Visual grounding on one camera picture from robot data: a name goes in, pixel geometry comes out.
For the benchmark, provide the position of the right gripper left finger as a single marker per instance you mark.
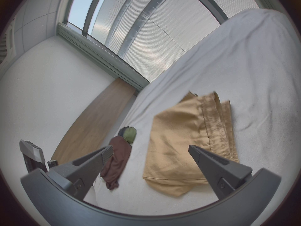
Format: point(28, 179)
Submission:
point(77, 173)

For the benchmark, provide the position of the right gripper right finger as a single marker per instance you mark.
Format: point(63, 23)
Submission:
point(223, 173)

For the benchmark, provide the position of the mustard yellow shorts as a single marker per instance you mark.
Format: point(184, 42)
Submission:
point(178, 145)

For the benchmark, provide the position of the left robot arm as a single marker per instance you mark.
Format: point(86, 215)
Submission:
point(31, 152)

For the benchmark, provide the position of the bed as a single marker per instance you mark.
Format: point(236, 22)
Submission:
point(247, 67)

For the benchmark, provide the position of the brown garment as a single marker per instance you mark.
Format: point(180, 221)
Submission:
point(117, 159)

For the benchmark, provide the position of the black garment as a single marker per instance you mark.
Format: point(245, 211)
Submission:
point(121, 133)

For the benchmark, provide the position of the green garment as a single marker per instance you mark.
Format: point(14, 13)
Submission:
point(130, 134)

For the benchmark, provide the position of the grey-green curtain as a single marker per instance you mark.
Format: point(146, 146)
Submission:
point(105, 58)

